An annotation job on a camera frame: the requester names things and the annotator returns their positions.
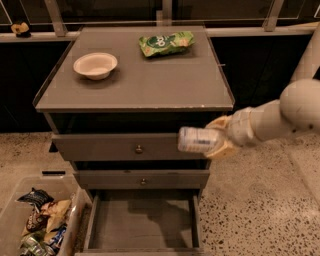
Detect metal window railing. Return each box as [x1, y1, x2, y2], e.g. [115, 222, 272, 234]
[0, 0, 320, 41]

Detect grey top drawer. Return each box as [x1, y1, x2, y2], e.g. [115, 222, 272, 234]
[52, 133, 204, 161]

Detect dark blue snack bag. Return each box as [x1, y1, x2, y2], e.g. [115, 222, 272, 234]
[17, 188, 54, 212]

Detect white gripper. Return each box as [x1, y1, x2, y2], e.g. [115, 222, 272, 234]
[204, 107, 258, 159]

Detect brown snack bag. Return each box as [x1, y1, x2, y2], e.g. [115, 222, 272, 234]
[22, 211, 49, 236]

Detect grey middle drawer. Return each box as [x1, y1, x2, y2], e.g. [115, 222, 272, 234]
[74, 170, 209, 190]

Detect grey open bottom drawer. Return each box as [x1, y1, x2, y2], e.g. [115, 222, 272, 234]
[75, 189, 205, 256]

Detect tan snack bag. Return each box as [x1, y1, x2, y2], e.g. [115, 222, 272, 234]
[41, 199, 71, 233]

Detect blue plastic bottle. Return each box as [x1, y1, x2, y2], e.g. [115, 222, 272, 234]
[178, 127, 221, 153]

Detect green snack bag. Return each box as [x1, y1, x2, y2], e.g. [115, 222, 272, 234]
[139, 31, 195, 58]

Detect blue snack packet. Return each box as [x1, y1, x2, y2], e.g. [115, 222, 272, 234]
[47, 225, 67, 253]

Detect small yellow black object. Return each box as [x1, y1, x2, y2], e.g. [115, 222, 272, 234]
[11, 21, 31, 38]

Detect white paper bowl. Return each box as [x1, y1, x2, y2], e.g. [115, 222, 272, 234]
[73, 52, 118, 80]

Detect clear plastic storage bin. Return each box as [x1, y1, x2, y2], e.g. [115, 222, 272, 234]
[0, 175, 86, 256]

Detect green soda can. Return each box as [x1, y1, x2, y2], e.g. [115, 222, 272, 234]
[19, 234, 56, 256]

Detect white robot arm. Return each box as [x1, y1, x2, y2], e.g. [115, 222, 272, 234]
[204, 24, 320, 159]

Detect grey drawer cabinet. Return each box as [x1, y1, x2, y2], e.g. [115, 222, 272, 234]
[32, 25, 236, 256]

